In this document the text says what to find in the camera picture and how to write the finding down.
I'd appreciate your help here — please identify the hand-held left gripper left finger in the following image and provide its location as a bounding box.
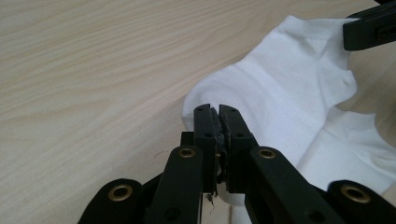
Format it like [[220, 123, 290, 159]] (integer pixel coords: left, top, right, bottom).
[[180, 104, 226, 195]]

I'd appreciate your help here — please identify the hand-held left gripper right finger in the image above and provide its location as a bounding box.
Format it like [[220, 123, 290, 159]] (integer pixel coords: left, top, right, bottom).
[[219, 104, 260, 194]]

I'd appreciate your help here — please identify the white ankle sock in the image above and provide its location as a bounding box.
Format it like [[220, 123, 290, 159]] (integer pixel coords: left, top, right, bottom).
[[230, 105, 396, 224], [181, 14, 359, 207]]

